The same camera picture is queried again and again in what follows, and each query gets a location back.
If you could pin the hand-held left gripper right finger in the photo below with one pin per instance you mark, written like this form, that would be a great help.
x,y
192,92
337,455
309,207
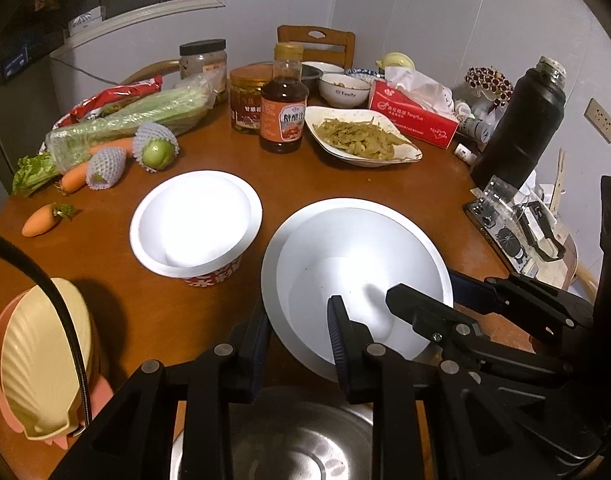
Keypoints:
x,y
338,342

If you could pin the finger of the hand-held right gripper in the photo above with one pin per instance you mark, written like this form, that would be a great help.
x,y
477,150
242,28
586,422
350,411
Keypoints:
x,y
435,317
510,297

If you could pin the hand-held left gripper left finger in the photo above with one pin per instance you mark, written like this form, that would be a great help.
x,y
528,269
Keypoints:
x,y
259,342

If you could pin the white round plate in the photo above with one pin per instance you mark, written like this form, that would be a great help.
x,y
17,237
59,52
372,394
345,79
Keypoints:
x,y
335,270

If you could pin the large steel bowl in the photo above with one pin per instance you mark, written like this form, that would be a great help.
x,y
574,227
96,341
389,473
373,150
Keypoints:
x,y
295,440

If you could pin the red paper bowl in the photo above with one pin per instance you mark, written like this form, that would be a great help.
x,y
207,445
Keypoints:
x,y
195,220

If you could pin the pink mushroom-shaped plate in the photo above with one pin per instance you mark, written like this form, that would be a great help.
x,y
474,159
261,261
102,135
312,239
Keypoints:
x,y
102,395

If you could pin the yellow shell-shaped plate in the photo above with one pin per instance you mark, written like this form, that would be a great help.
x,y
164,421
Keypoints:
x,y
35,350

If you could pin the black device in clear case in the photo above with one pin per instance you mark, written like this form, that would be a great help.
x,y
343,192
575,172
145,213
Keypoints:
x,y
505,230

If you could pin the wooden sticks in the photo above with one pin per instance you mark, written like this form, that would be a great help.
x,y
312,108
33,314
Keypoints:
x,y
559,180

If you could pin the white small bottle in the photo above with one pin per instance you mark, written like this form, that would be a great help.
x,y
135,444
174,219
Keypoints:
x,y
478,127

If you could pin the black thermos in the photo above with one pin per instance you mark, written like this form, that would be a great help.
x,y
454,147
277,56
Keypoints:
x,y
525,125

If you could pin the dish of pickled vegetables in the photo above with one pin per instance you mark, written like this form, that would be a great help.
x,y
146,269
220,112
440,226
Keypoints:
x,y
360,135

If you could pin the red tissue box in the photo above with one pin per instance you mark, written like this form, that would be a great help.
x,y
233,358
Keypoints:
x,y
410,115

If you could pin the brown dotted ornament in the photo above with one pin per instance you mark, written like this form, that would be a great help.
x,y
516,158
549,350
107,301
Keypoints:
x,y
488,82

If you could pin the green fruit in foam net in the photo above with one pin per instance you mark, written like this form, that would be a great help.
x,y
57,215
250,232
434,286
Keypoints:
x,y
158,150
105,167

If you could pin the dark vinegar bottle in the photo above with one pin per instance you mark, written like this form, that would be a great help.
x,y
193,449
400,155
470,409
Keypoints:
x,y
283,110

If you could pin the orange-lidded chili jar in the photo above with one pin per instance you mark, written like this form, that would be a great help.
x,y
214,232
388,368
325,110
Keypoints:
x,y
245,100

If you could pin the white printed bowl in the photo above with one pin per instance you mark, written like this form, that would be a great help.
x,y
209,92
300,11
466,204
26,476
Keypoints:
x,y
343,92

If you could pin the blue patterned dish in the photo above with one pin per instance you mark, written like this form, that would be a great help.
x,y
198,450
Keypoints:
x,y
373,76

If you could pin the carrot with green top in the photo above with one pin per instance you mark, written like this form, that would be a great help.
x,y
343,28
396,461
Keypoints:
x,y
40,222

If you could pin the celery in plastic bag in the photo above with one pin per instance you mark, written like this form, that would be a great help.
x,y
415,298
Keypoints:
x,y
135,120

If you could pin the pale yellow lidded pot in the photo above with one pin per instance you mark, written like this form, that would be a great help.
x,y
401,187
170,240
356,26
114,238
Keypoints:
x,y
395,61

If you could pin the dark bowl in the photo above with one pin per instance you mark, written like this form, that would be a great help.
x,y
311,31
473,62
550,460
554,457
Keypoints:
x,y
315,72

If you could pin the black-lidded jar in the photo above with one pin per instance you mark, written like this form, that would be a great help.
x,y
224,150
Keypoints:
x,y
203,67

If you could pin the red snack bag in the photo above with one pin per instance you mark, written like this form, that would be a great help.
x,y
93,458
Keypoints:
x,y
110,97

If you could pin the curved wooden chair back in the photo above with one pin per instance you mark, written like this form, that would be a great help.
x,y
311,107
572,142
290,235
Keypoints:
x,y
150,67

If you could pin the grey fridge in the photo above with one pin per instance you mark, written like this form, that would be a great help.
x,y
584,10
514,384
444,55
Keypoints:
x,y
15,125

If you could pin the white and blue box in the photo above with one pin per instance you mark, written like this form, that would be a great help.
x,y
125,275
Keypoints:
x,y
85,22

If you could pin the dark box with blue label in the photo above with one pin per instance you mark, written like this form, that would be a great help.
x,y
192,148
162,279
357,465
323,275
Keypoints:
x,y
20,62

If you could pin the wall socket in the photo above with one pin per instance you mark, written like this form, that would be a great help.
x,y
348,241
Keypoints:
x,y
601,120

